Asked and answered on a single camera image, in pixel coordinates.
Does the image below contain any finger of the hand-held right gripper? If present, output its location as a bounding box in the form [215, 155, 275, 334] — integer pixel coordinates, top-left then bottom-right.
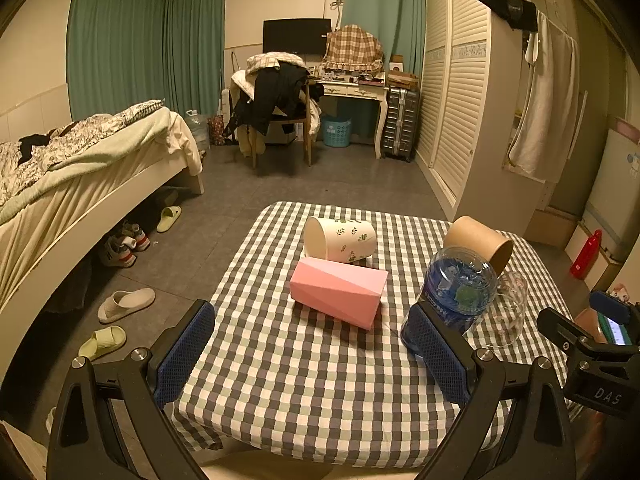
[588, 289, 632, 327]
[537, 307, 603, 358]

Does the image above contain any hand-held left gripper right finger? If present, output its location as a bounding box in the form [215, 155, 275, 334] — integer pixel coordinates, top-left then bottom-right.
[401, 302, 573, 480]

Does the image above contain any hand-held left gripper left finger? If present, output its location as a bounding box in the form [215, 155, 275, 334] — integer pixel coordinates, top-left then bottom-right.
[46, 299, 217, 480]

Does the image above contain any pink faceted cup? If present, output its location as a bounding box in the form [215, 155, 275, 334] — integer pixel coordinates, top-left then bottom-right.
[290, 257, 390, 331]

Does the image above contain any brown paper cup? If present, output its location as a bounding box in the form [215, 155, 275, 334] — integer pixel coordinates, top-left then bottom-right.
[443, 215, 515, 281]

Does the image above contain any white leaf print cup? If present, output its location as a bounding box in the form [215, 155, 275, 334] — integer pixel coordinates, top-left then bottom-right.
[304, 216, 377, 264]

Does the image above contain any red bottle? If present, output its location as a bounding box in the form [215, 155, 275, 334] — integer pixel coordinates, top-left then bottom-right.
[570, 229, 604, 280]

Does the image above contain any clear glass mug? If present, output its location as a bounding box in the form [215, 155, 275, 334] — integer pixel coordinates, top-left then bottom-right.
[467, 271, 529, 346]

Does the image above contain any beige slipper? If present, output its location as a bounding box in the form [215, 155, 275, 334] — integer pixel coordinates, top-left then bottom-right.
[97, 288, 157, 325]

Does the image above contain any blue plastic water bottle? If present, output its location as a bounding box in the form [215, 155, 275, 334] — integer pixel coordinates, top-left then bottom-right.
[400, 246, 499, 356]

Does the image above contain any yellow-green slipper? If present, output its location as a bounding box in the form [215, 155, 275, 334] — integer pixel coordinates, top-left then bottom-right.
[156, 205, 183, 234]
[78, 325, 128, 361]

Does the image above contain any white small fridge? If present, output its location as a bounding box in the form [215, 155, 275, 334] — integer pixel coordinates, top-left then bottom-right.
[581, 125, 640, 264]

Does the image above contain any grey white checkered tablecloth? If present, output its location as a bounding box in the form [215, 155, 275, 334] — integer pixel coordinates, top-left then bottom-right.
[170, 201, 587, 464]

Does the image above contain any white red sneaker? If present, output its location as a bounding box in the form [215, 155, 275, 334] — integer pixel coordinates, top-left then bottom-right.
[121, 222, 151, 252]
[97, 235, 137, 269]

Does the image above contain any white bed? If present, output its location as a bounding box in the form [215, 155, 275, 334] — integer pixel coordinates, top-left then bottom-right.
[0, 100, 206, 378]

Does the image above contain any white hanging towel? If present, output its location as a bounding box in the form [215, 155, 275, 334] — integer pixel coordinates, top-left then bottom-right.
[508, 9, 582, 182]

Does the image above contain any pale green blanket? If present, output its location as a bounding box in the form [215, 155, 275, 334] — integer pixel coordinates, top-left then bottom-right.
[0, 108, 173, 211]

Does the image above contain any large clear water jug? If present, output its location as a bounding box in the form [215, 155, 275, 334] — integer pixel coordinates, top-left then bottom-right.
[184, 109, 210, 152]

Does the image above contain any dark patterned bag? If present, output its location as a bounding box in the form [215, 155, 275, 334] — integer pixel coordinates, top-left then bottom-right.
[207, 114, 226, 147]

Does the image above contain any grey suitcase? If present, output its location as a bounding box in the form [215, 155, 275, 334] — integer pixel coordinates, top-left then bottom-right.
[380, 85, 420, 163]

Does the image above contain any patterned grey duvet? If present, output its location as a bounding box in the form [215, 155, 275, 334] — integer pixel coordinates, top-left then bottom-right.
[0, 100, 167, 206]

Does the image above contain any blue plastic basket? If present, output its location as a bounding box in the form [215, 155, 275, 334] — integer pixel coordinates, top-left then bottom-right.
[320, 114, 353, 149]

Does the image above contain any wooden chair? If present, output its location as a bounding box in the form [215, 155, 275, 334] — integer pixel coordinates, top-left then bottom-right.
[249, 84, 315, 177]

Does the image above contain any black garment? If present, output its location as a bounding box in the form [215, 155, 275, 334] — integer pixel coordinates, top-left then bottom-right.
[17, 133, 52, 166]

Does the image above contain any white louvred wardrobe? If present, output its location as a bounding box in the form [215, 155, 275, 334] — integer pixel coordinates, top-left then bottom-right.
[414, 0, 553, 232]

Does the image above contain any white desk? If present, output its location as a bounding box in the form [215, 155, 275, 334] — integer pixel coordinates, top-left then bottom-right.
[314, 79, 390, 160]

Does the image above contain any brown cardboard box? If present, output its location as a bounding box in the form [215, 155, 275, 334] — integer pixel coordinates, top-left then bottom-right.
[387, 70, 420, 90]

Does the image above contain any cream quilt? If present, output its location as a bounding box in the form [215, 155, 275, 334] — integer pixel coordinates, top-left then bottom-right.
[230, 52, 307, 107]

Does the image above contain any narrow green curtain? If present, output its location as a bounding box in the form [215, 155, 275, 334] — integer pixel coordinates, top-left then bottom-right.
[164, 0, 226, 112]

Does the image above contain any wide green curtain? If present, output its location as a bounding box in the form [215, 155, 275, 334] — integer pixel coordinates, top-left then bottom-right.
[66, 0, 169, 121]

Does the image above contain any black hanging holder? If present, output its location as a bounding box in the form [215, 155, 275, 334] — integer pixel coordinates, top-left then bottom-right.
[475, 0, 539, 31]

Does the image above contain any plaid cloth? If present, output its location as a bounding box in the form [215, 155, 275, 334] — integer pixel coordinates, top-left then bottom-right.
[321, 24, 385, 74]

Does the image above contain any black television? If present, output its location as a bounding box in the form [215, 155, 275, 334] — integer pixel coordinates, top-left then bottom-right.
[263, 18, 332, 56]

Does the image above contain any teal curtain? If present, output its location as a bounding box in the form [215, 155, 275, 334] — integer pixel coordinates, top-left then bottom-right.
[345, 0, 427, 77]

